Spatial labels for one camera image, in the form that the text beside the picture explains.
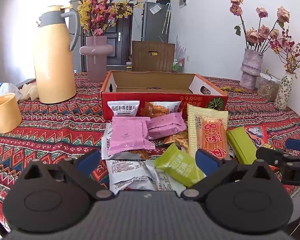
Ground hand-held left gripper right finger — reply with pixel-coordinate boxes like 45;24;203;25
181;149;283;202

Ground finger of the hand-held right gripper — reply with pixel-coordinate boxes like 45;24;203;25
285;139;300;153
255;147;291;167

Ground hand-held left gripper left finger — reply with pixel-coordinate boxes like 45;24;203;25
22;149;115;201

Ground cartoon print snack packet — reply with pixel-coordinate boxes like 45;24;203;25
245;125;269;151

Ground light green bar packet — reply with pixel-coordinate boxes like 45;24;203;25
154;144;208;188

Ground plain olive green packet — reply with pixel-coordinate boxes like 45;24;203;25
226;127;258;166

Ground long yellow stick snack packet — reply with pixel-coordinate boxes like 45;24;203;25
187;103;229;159

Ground oat crisp snack packet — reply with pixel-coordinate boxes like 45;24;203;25
128;149;156;161
107;100;140;118
144;101;182;119

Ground red cardboard box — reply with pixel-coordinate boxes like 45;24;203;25
101;70;228;125

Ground golden snack packet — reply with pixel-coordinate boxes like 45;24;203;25
162;131;189;153

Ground red patterned tablecloth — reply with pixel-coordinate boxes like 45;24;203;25
0;70;300;233

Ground large pink snack packet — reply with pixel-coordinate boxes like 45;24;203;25
107;117;156;156

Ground small floral print vase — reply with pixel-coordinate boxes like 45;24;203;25
274;71;293;111

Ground small pink snack packet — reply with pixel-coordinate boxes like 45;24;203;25
145;111;187;140

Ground glass jar of seeds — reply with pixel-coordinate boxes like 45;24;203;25
257;72;282;102

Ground fallen yellow petals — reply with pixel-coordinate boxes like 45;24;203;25
219;85;243;93

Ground beige crumpled plastic bag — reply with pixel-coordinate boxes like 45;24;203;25
17;82;41;102

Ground lumpy pink vase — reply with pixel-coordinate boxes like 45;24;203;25
239;48;263;91

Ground yellow mug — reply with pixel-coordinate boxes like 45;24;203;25
0;93;23;137

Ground rolling cart with bottles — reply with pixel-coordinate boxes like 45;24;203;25
173;57;186;73

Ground yellow thermos jug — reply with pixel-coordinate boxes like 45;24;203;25
32;5;81;104

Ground white plastic bag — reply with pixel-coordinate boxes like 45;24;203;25
0;82;23;103

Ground wooden chair back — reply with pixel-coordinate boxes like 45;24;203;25
131;40;176;73

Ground dark brown door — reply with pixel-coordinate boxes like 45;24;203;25
106;3;135;72

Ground dried pink roses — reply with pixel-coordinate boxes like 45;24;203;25
229;0;291;55

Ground grey refrigerator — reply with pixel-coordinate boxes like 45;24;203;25
141;1;172;43

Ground white folded umbrella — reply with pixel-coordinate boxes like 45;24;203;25
162;2;172;34

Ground pink and yellow blossom branches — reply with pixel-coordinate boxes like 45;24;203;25
62;0;171;37

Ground pink ring vase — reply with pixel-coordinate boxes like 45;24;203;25
79;35;113;83

